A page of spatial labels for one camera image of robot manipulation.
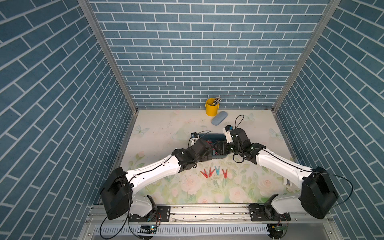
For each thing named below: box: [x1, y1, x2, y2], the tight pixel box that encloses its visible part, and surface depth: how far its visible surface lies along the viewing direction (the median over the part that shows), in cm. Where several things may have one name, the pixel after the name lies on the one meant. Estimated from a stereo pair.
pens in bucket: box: [211, 96, 222, 106], surface depth 107 cm
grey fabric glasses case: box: [211, 111, 228, 126], surface depth 114 cm
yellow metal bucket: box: [205, 98, 220, 117], surface depth 114 cm
